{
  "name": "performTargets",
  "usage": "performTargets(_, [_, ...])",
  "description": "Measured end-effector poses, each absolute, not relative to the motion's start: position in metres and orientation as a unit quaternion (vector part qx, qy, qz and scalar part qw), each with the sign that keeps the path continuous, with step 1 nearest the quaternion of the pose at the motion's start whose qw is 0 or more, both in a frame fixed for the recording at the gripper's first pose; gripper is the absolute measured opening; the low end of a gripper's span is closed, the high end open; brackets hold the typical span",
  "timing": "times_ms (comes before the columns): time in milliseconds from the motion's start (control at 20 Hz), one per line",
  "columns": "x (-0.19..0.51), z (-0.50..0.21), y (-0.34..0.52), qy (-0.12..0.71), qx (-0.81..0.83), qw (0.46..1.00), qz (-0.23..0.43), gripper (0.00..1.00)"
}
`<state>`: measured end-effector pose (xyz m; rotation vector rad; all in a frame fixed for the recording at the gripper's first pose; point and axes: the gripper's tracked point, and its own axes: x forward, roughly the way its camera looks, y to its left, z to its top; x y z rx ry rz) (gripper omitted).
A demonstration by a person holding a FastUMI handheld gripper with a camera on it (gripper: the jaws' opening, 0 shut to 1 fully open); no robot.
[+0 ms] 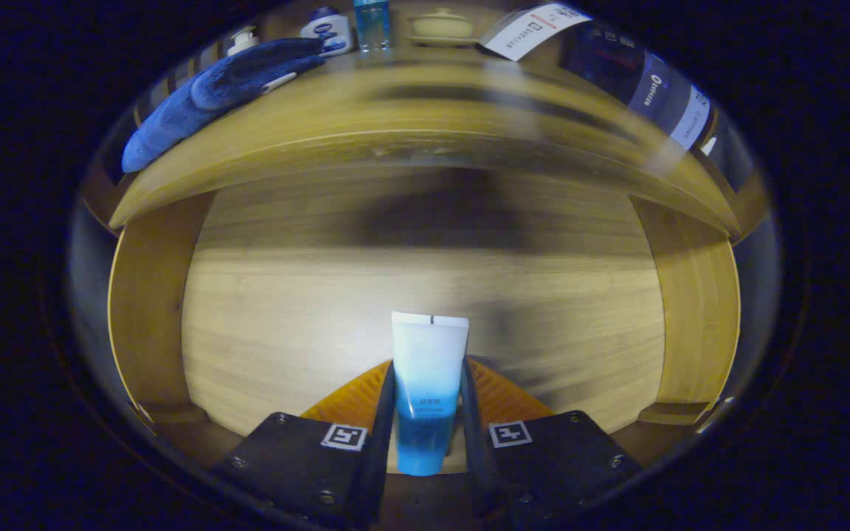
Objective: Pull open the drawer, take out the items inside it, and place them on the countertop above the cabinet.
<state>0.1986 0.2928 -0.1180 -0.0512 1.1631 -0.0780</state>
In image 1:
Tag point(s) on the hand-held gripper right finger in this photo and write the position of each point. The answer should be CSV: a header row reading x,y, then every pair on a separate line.
x,y
473,457

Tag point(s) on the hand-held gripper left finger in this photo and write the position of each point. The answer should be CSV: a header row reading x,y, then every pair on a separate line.
x,y
379,457

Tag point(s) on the white and blue tube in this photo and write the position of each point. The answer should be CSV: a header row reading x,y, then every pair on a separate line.
x,y
429,354

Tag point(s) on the wooden countertop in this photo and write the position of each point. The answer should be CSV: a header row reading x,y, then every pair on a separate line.
x,y
395,96

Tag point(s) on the blue rolled towel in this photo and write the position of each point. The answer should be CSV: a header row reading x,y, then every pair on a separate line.
x,y
196,103

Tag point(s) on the grey book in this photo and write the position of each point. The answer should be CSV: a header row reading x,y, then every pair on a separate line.
x,y
672,99

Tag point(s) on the dark blue book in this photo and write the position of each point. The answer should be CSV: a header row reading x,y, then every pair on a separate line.
x,y
602,59

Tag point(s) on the white bottle with blue cap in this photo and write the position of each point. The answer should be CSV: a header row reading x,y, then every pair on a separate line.
x,y
325,29

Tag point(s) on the clear blue bottle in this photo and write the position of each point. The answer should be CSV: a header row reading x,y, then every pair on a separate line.
x,y
372,26

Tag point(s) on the white book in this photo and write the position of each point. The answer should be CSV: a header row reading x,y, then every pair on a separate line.
x,y
536,29

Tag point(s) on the beige lidded bowl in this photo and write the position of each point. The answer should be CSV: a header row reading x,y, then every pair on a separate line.
x,y
440,26

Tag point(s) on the white pump bottle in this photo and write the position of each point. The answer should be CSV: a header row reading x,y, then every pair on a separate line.
x,y
244,40

